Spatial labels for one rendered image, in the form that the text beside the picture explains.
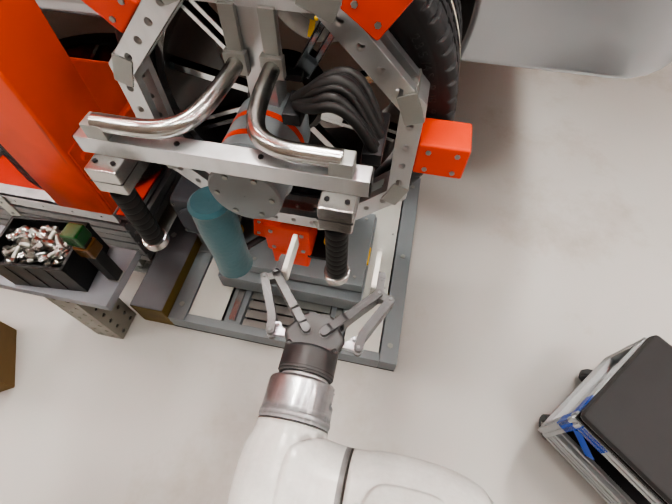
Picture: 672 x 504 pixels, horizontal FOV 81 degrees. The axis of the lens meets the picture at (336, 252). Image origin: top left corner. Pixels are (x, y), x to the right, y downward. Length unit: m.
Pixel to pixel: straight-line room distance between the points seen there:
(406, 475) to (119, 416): 1.19
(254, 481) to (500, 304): 1.28
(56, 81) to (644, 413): 1.52
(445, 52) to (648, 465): 1.00
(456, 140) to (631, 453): 0.84
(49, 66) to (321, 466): 0.90
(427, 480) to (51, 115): 0.95
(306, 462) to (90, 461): 1.14
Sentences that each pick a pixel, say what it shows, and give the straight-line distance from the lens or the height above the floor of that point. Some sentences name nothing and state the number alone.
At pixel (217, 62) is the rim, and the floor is 0.79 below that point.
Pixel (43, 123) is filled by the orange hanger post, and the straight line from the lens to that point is 1.03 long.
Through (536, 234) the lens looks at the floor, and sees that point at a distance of 1.85.
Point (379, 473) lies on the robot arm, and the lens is 0.48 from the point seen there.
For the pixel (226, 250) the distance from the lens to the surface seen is 0.92.
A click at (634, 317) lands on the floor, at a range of 1.84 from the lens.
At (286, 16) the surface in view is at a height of 0.75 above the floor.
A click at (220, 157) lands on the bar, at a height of 0.98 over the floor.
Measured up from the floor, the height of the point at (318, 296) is 0.15.
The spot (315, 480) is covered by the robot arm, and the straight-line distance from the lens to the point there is 0.48.
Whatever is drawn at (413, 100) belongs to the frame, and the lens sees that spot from 0.66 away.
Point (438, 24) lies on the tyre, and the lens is 0.70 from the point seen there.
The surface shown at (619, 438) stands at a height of 0.34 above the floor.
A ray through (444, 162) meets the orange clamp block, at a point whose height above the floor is 0.85.
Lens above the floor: 1.36
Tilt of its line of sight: 58 degrees down
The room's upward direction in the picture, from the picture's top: straight up
